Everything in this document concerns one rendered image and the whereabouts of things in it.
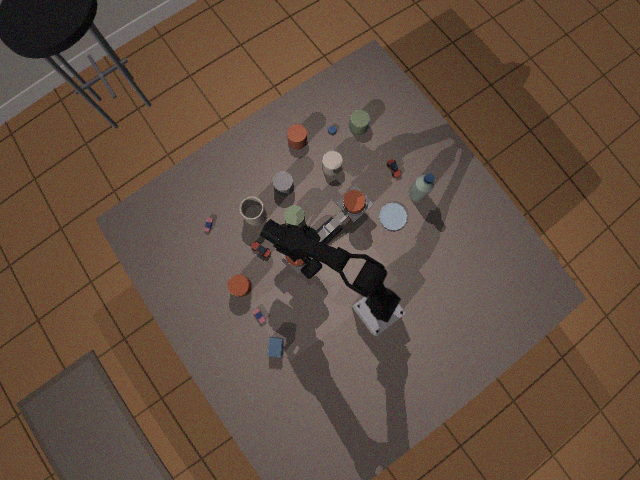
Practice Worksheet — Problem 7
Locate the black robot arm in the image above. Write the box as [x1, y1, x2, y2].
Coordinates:
[260, 219, 401, 322]

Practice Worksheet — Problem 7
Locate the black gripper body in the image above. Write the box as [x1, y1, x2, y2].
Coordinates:
[289, 256, 322, 279]

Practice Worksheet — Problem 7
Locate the reddish-brown cylinder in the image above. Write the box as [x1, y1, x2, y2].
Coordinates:
[287, 124, 307, 150]

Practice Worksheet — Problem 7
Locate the orange cylinder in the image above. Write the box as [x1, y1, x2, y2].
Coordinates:
[228, 275, 251, 297]
[344, 190, 365, 214]
[285, 255, 305, 266]

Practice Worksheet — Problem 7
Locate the green cylinder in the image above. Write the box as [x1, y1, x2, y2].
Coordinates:
[284, 205, 305, 228]
[349, 109, 370, 135]

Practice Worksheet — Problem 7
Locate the blue cube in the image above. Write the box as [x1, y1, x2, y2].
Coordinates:
[268, 337, 283, 357]

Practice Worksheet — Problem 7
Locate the small red toy car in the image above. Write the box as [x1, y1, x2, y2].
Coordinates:
[251, 241, 271, 257]
[386, 159, 401, 178]

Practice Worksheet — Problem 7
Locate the grey cylinder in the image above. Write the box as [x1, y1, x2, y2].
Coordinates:
[322, 151, 343, 176]
[272, 171, 294, 196]

